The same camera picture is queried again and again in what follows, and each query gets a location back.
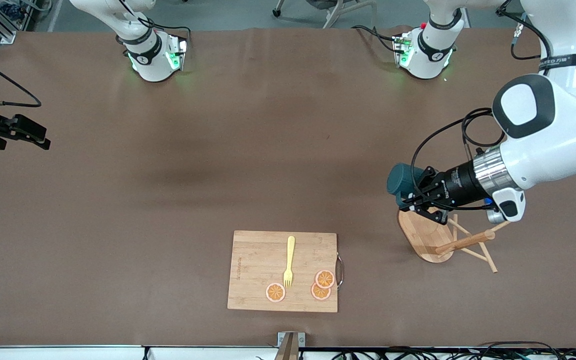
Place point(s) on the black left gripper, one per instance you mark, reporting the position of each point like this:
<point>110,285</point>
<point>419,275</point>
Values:
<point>457,184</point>

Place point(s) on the dark teal mug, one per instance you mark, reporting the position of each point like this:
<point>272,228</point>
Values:
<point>399,180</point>

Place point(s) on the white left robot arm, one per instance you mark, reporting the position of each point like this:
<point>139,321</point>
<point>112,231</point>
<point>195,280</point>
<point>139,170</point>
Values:
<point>553,135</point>

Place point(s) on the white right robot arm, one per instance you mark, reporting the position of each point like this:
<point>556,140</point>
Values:
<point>150,62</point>

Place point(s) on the wooden mug rack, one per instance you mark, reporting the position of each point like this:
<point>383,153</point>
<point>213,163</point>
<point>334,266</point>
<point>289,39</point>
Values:
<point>425,240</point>

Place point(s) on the orange slice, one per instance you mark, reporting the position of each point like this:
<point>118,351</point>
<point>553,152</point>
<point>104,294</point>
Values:
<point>275,292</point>
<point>319,294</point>
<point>325,278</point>

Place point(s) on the yellow plastic fork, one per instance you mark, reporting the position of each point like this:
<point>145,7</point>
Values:
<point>290,250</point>

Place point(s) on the bamboo cutting board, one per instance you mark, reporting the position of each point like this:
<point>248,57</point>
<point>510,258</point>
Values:
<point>258,260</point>

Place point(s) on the grey office chair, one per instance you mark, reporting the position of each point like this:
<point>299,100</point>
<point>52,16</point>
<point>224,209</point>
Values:
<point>333,15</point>

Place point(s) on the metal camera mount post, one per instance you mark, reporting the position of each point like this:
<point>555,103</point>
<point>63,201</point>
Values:
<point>288,350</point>

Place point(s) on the white table front rail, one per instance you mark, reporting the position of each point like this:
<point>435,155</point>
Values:
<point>68,354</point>

